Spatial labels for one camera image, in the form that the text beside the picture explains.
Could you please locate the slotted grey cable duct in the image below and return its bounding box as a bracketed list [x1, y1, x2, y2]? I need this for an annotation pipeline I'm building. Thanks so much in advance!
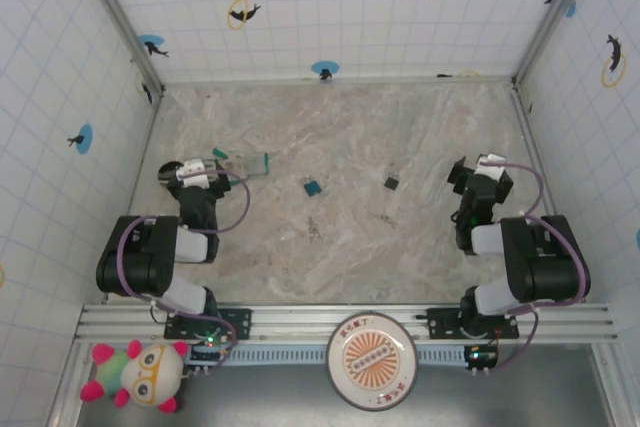
[184, 344, 474, 366]

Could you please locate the grey tool with green edge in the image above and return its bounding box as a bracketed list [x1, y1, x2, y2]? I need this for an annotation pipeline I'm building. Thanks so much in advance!
[225, 152, 272, 179]

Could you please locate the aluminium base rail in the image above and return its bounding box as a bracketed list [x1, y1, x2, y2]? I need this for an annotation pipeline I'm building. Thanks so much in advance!
[74, 302, 621, 346]

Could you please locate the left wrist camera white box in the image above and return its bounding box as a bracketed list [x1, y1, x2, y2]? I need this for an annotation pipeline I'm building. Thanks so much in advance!
[176, 157, 220, 189]

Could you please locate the panda plush toy with glasses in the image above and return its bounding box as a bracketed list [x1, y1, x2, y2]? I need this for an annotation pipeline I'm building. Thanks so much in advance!
[79, 339, 192, 416]

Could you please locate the controller board with leds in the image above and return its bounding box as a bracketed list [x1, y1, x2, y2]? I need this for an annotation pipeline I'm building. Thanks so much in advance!
[185, 334, 237, 377]
[463, 341, 500, 377]

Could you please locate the black padlock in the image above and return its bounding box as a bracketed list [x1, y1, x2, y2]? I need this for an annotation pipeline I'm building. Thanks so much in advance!
[383, 161, 401, 192]

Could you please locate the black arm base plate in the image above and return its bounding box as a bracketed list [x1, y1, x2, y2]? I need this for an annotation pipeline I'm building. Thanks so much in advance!
[426, 306, 521, 341]
[163, 307, 253, 341]

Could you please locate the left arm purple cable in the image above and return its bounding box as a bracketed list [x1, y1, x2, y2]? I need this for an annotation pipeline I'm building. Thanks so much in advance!
[117, 168, 252, 372]

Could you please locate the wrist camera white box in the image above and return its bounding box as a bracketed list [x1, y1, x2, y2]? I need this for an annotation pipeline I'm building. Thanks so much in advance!
[473, 152, 507, 181]
[176, 157, 220, 189]

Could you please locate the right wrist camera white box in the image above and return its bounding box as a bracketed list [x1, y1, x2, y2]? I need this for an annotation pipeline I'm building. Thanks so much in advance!
[473, 152, 507, 181]

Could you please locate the aluminium table edge strip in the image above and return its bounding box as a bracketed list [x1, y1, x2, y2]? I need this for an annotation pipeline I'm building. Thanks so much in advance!
[102, 89, 166, 304]

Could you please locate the black white striped object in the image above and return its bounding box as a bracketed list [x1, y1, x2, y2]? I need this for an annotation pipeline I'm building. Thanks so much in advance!
[157, 160, 184, 188]

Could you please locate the round plate orange sunburst print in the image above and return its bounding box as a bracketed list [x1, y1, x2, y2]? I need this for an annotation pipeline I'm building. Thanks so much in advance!
[326, 310, 420, 411]

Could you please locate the aluminium corner post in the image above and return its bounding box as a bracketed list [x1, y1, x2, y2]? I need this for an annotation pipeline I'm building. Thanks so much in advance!
[510, 0, 601, 86]
[72, 0, 166, 96]

